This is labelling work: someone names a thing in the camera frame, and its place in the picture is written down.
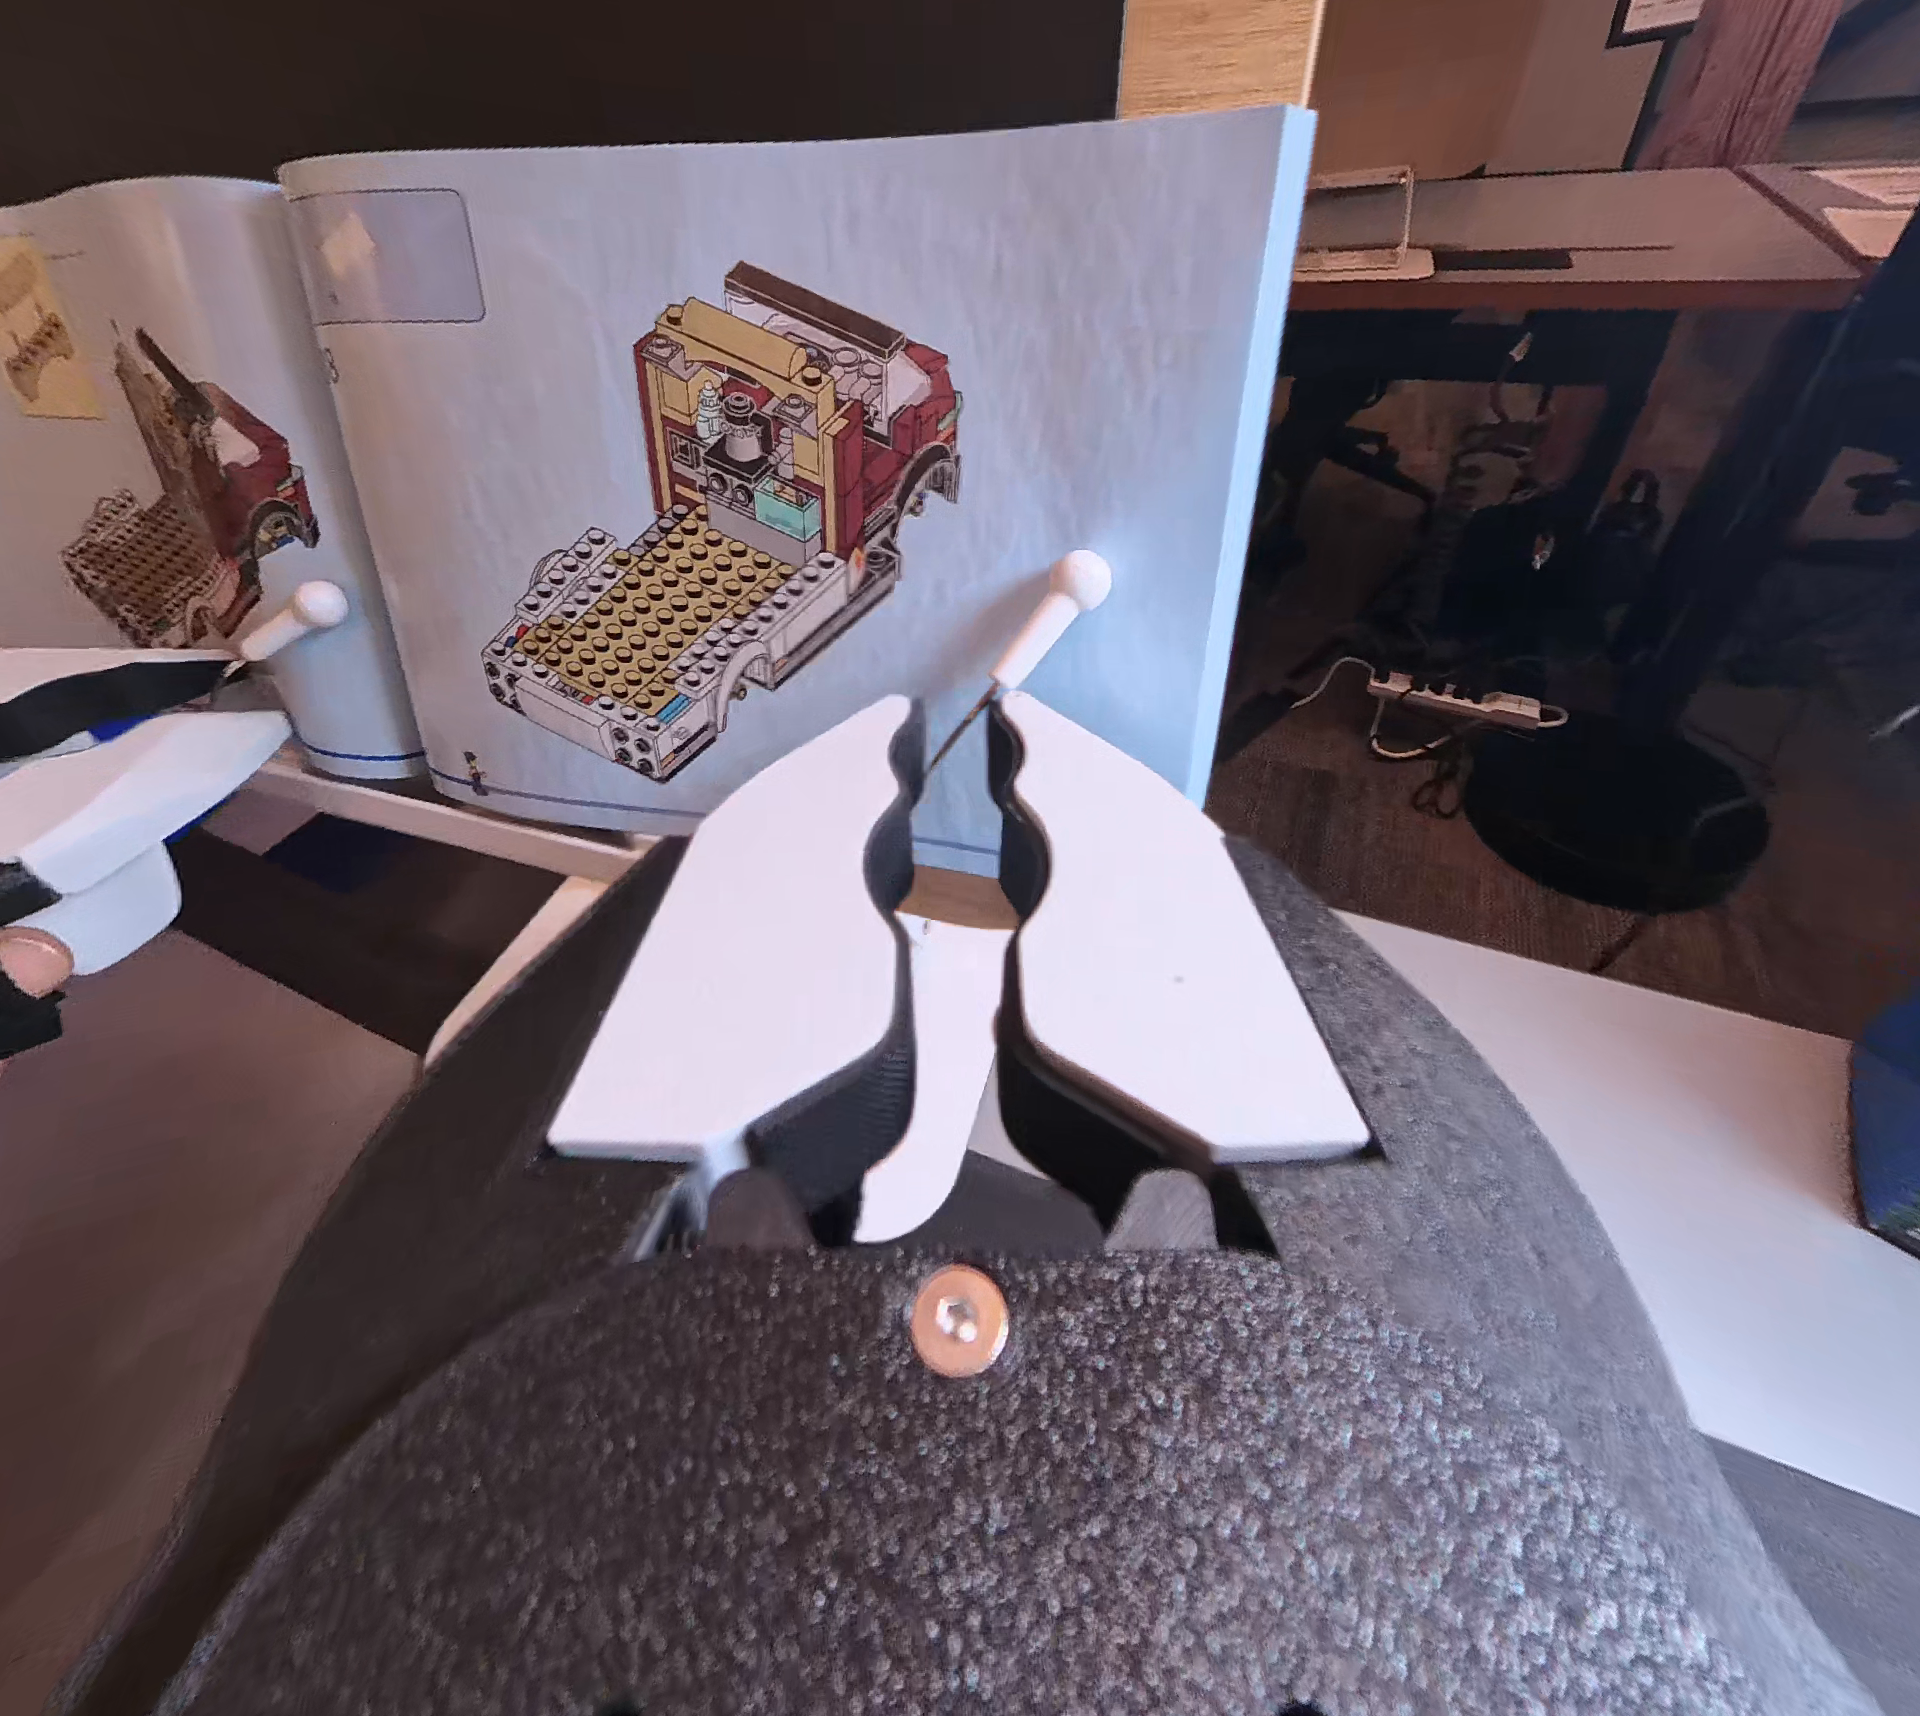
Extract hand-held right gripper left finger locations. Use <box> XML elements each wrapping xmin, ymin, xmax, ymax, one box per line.
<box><xmin>548</xmin><ymin>692</ymin><xmax>920</xmax><ymax>1166</ymax></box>

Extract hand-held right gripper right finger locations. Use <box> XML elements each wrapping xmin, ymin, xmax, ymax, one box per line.
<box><xmin>989</xmin><ymin>689</ymin><xmax>1384</xmax><ymax>1166</ymax></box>

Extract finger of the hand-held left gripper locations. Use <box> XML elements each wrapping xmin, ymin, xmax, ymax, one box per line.
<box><xmin>0</xmin><ymin>641</ymin><xmax>247</xmax><ymax>766</ymax></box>
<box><xmin>0</xmin><ymin>709</ymin><xmax>293</xmax><ymax>897</ymax></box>

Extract building instruction booklet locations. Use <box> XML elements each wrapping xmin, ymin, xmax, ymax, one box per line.
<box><xmin>0</xmin><ymin>104</ymin><xmax>1319</xmax><ymax>841</ymax></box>

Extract grey desk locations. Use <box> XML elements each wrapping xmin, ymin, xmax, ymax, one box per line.
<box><xmin>0</xmin><ymin>906</ymin><xmax>1920</xmax><ymax>1716</ymax></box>

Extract white plastic board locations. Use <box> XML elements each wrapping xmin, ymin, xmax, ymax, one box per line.
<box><xmin>423</xmin><ymin>867</ymin><xmax>1012</xmax><ymax>1244</ymax></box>

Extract white power strip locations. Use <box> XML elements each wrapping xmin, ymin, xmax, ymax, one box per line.
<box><xmin>1367</xmin><ymin>668</ymin><xmax>1569</xmax><ymax>733</ymax></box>

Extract black round stand base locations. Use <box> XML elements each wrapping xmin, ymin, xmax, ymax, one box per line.
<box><xmin>1462</xmin><ymin>712</ymin><xmax>1770</xmax><ymax>914</ymax></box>

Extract blue toy set box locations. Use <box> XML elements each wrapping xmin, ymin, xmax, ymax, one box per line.
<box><xmin>1846</xmin><ymin>997</ymin><xmax>1920</xmax><ymax>1259</ymax></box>

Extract pale wooden board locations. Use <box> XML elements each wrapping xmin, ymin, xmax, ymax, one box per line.
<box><xmin>1311</xmin><ymin>0</ymin><xmax>1548</xmax><ymax>178</ymax></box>

